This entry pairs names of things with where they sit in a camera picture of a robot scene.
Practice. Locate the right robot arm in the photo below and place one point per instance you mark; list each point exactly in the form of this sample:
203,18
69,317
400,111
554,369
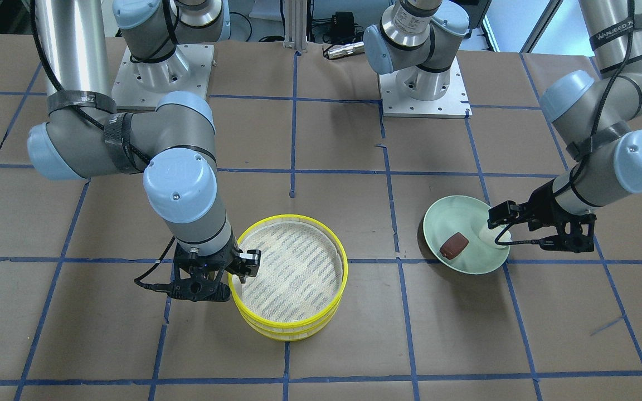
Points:
173,147

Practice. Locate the brown bun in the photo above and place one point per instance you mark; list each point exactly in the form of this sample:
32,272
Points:
453,246

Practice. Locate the yellow steamer layer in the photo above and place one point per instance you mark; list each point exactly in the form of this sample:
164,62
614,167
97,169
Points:
303,270
295,332

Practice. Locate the silver cylindrical connector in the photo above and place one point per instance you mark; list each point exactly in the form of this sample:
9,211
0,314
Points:
338,51

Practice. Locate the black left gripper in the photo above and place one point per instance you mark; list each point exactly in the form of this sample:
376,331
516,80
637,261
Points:
544,205

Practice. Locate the yellow top steamer layer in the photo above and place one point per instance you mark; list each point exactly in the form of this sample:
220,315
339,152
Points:
303,270

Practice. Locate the white bun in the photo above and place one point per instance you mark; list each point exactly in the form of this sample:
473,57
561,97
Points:
496,237

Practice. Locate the black power brick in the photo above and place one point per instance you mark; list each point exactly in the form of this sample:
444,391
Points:
342,25

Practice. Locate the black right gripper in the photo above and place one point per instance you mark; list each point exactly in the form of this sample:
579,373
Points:
248,260

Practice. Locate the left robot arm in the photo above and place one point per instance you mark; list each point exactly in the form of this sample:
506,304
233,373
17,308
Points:
592,116

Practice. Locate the aluminium frame post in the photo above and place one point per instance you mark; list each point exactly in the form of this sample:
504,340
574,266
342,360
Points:
295,20

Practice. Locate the yellow bottom steamer layer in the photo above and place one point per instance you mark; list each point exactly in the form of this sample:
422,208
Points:
295,332

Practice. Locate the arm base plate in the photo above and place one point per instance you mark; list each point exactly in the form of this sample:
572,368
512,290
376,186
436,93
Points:
140,86
415,93

